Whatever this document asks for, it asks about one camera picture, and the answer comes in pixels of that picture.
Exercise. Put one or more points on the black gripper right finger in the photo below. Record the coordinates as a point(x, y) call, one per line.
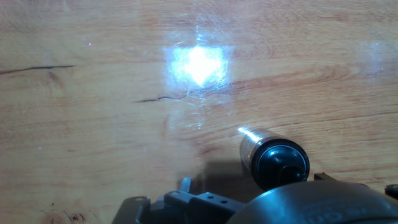
point(321, 176)

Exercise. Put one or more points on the black knobbed jar lid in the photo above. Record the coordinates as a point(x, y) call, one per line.
point(273, 158)

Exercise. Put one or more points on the small clear glass jar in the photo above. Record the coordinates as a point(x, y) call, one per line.
point(248, 146)

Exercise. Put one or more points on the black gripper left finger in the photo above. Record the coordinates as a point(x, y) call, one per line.
point(202, 205)

